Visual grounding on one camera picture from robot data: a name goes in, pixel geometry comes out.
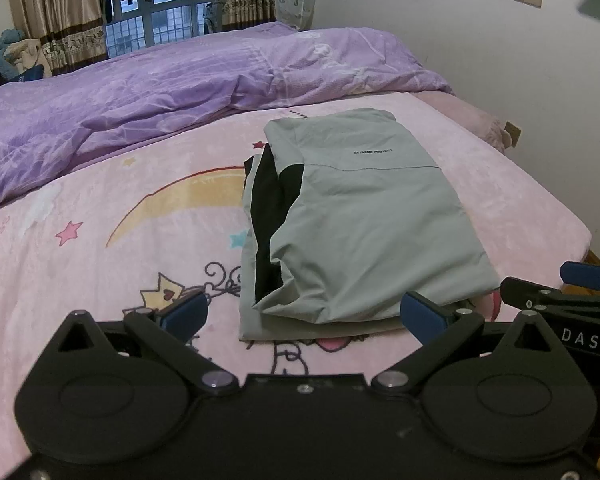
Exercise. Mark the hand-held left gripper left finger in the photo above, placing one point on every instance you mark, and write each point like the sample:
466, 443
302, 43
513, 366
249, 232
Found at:
185, 312

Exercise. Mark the dusty pink bedding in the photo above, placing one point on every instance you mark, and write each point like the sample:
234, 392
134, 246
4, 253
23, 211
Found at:
475, 120

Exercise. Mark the wooden bed frame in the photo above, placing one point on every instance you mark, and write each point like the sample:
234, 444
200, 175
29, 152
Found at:
597, 258

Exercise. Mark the pink printed blanket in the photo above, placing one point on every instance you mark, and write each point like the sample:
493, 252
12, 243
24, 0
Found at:
105, 260

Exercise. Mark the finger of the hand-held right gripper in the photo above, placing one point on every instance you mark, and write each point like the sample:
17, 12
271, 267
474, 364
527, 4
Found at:
587, 274
570, 302

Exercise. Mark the barred window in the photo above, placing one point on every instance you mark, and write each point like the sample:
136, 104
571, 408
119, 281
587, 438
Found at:
170, 20

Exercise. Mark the single beige wall socket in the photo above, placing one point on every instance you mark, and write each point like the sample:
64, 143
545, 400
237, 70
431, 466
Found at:
512, 134

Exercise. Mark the purple duvet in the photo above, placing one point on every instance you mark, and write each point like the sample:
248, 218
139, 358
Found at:
155, 95

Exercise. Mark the blue and beige clothes pile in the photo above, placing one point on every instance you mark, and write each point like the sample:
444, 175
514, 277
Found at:
17, 55

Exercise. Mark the grey and black jacket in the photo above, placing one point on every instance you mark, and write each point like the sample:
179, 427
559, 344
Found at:
370, 210

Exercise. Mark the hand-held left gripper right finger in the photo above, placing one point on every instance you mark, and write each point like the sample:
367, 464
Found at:
422, 317

